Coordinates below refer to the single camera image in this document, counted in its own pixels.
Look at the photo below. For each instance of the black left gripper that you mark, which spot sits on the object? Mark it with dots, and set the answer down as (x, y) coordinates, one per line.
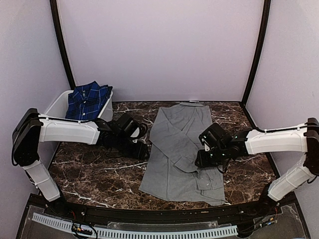
(139, 153)

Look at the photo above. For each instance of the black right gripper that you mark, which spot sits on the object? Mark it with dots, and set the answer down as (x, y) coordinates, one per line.
(203, 161)

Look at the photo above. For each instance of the grey long sleeve shirt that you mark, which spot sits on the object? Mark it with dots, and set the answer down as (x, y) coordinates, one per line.
(171, 173)

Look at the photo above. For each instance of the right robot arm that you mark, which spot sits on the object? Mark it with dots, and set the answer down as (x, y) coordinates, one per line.
(300, 138)

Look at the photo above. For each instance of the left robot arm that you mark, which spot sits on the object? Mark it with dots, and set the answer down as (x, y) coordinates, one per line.
(25, 141)

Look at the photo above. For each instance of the blue plaid shirt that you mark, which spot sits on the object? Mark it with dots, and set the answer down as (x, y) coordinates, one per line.
(87, 101)

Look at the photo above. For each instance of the white plastic bin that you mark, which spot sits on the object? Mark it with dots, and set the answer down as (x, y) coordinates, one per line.
(57, 107)

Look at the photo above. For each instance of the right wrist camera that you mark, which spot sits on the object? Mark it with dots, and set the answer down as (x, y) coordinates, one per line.
(214, 136)

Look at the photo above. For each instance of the white slotted cable duct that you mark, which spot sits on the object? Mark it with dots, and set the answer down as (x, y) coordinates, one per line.
(104, 233)

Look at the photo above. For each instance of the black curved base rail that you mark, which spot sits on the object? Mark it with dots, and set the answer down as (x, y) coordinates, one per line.
(235, 214)

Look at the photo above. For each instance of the right black frame post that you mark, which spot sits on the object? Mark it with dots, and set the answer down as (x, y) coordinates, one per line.
(258, 52)

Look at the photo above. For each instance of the black frame post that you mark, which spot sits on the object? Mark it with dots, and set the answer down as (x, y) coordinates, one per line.
(61, 43)
(258, 52)

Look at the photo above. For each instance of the left black frame post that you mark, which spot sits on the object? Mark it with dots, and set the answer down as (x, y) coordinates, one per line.
(61, 43)

